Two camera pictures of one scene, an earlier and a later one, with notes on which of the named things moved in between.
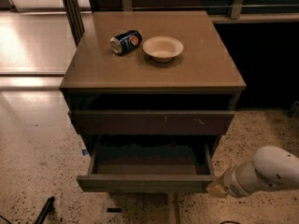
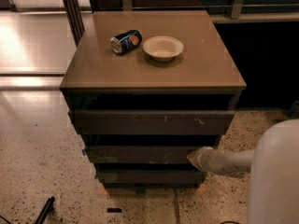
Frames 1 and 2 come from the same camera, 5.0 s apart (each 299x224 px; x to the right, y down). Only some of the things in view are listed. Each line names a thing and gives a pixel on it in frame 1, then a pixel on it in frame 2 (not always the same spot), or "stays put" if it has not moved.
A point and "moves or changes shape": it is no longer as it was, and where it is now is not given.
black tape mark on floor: (114, 210) stays put
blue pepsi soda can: (125, 42) stays put
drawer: (146, 168) moves or changes shape
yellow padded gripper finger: (217, 189) to (198, 158)
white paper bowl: (162, 49) stays put
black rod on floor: (47, 209) stays put
